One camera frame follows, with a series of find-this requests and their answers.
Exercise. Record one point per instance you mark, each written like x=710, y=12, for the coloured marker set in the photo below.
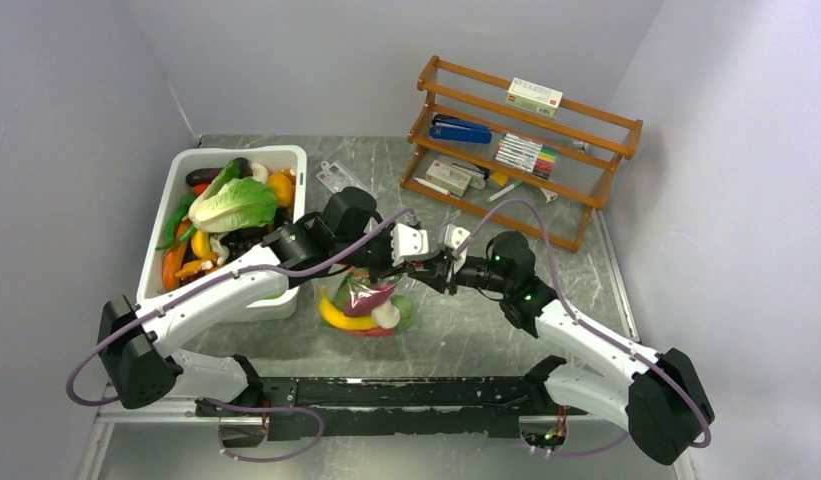
x=526, y=155

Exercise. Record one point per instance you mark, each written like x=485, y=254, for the green chili pepper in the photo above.
x=170, y=229

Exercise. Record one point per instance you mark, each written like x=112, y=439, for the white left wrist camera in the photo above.
x=408, y=244

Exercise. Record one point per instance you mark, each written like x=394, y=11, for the white correction tape dispenser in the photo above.
x=477, y=179

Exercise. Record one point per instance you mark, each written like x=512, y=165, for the blue stapler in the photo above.
x=451, y=128

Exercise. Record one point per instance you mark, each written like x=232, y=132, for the white green box top shelf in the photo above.
x=533, y=98

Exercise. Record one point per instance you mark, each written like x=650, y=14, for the clear zip top bag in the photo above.
x=333, y=279

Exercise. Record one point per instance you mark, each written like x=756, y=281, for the purple sweet potato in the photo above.
x=363, y=298

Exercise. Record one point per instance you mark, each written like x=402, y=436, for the green romaine lettuce leaf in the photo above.
x=402, y=302

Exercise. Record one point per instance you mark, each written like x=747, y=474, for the packaged protractor ruler set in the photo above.
x=336, y=177

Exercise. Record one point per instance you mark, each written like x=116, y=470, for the white green box lower shelf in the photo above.
x=448, y=177

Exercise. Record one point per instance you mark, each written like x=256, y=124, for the white mushroom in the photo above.
x=386, y=316

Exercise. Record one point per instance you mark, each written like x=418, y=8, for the red chili pepper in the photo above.
x=374, y=333

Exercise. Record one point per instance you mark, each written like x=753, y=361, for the orange carrot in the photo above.
x=173, y=260

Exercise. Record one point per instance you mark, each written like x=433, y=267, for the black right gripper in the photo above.
x=440, y=273

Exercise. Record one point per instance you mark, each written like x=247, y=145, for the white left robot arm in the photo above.
x=143, y=349

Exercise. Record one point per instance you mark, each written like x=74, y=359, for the yellow banana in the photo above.
x=337, y=319

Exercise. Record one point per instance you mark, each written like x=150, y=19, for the wooden desk shelf rack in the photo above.
x=565, y=148

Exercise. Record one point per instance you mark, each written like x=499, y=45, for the green capped marker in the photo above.
x=504, y=191

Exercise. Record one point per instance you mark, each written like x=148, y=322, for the white marker pen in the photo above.
x=432, y=186

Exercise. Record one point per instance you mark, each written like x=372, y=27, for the orange bell pepper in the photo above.
x=283, y=188

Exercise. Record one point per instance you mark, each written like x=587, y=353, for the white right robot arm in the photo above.
x=657, y=398

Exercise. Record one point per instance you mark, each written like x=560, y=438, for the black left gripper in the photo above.
x=386, y=233

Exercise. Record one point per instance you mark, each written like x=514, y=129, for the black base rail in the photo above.
x=285, y=408

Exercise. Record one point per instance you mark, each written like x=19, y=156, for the white green box shelf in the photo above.
x=448, y=177
x=533, y=98

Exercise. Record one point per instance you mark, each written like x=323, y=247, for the green white cabbage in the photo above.
x=232, y=202

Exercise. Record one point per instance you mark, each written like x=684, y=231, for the yellow sticky note block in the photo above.
x=497, y=180

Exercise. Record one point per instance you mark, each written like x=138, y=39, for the dark eggplant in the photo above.
x=208, y=173

